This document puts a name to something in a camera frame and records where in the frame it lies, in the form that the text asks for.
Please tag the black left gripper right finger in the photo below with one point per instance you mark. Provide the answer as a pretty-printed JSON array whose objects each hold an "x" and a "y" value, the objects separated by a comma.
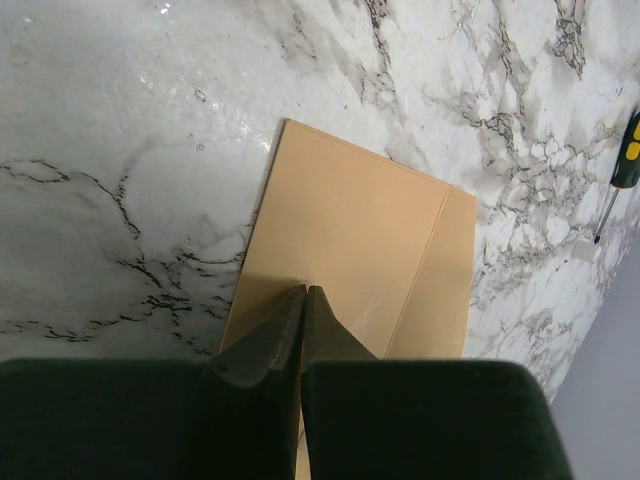
[{"x": 367, "y": 418}]

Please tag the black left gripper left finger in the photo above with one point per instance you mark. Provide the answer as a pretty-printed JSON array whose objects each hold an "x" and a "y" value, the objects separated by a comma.
[{"x": 234, "y": 416}]

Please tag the brown paper envelope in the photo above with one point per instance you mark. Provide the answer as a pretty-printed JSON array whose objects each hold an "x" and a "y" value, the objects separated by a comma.
[{"x": 392, "y": 248}]

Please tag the black yellow screwdriver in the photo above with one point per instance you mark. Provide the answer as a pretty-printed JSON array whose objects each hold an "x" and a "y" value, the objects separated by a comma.
[{"x": 626, "y": 170}]

